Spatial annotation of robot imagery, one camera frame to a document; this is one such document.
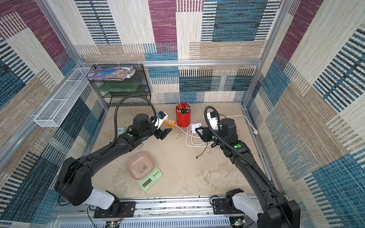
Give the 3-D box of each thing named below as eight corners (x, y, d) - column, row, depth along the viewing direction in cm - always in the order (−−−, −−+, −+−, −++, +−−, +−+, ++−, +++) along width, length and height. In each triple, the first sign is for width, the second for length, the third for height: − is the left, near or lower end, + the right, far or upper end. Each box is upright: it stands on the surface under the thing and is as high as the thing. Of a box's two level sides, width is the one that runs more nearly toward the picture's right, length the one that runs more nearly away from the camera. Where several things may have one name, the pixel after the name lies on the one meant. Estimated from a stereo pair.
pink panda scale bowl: (126, 181, 83) (123, 178, 79) (132, 156, 93) (130, 152, 89) (152, 181, 83) (151, 178, 79) (156, 156, 93) (154, 152, 89)
